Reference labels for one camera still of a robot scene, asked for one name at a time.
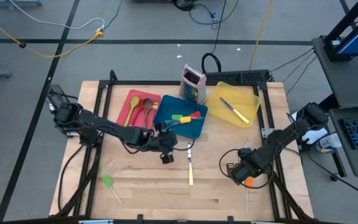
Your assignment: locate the copper metal spoon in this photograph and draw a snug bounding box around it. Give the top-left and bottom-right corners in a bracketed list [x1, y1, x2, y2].
[149, 100, 160, 124]

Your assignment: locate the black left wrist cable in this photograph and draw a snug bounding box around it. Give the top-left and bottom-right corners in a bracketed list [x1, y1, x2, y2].
[116, 124, 196, 156]

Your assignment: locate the black arm base cable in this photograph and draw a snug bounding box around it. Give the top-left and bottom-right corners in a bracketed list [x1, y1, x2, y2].
[301, 148, 358, 202]
[57, 144, 86, 214]

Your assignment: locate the yellow spatula clear handle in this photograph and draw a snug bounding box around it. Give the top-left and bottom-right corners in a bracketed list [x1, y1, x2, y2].
[163, 116, 193, 128]

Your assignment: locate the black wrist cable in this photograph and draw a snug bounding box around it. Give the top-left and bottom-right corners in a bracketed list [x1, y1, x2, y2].
[116, 124, 196, 156]
[218, 148, 275, 190]

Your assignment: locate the white floor cable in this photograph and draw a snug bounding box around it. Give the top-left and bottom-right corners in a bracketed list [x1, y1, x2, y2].
[9, 0, 106, 31]

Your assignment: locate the thin black floor cable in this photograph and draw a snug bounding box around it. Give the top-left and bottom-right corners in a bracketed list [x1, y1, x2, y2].
[103, 0, 124, 29]

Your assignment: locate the red spatula clear handle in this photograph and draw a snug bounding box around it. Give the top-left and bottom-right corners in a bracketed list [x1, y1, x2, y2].
[165, 110, 203, 125]

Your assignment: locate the silver metal spoon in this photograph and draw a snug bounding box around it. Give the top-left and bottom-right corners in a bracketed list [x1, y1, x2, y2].
[142, 98, 154, 125]

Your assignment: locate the yellow power cord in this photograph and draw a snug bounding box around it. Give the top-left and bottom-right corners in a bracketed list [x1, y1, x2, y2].
[249, 0, 275, 71]

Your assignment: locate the pink plastic tray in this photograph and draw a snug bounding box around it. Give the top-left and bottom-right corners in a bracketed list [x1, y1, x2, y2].
[115, 89, 162, 131]

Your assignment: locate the white bottle blue label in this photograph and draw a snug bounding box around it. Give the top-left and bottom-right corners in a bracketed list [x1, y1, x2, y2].
[314, 132, 344, 154]

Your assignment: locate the pink-topped metal box grater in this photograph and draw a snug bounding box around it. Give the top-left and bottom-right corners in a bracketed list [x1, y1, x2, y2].
[178, 63, 207, 105]

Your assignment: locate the white paper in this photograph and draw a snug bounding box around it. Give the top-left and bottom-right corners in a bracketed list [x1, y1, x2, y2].
[290, 110, 329, 146]

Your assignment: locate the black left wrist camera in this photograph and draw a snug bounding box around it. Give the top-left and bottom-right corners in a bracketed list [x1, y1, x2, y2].
[160, 153, 175, 165]

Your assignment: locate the green silicone spoon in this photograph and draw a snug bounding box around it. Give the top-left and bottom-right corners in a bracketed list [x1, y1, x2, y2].
[122, 96, 140, 129]

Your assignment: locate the yellow floor cable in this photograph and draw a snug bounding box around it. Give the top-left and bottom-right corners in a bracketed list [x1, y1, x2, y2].
[0, 9, 104, 58]

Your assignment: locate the grey desk with monitor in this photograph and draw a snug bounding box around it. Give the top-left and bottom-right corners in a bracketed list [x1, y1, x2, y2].
[311, 35, 358, 109]

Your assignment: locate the thick black looped cable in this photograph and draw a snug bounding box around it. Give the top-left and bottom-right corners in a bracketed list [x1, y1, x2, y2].
[201, 0, 228, 75]

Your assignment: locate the thin black desk cable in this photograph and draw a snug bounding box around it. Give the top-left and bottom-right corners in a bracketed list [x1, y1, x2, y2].
[285, 57, 318, 96]
[280, 54, 317, 83]
[268, 48, 315, 73]

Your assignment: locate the orange spatula clear handle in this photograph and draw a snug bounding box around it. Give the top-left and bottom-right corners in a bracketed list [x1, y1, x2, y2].
[244, 176, 254, 215]

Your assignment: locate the coiled black floor cable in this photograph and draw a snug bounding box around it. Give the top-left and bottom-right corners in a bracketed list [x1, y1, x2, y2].
[173, 0, 228, 26]

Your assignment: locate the red silicone spoon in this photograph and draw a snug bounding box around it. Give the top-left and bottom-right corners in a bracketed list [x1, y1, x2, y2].
[131, 98, 145, 125]

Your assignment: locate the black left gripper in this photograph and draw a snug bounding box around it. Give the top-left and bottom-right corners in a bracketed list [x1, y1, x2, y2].
[153, 121, 179, 155]

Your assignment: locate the blue plastic tray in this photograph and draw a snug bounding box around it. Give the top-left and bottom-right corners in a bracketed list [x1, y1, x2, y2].
[153, 95, 209, 140]

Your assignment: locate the black perforated power box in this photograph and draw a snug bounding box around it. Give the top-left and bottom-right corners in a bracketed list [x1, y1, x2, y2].
[203, 70, 241, 84]
[240, 70, 270, 83]

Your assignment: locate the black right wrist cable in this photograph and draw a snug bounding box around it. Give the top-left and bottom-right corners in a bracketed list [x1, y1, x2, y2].
[218, 148, 275, 190]

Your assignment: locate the black aluminium table frame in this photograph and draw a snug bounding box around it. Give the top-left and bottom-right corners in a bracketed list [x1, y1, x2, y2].
[54, 70, 315, 224]

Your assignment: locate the yellow plastic tray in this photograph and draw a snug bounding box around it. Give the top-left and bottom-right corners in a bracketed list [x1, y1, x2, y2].
[206, 80, 262, 129]

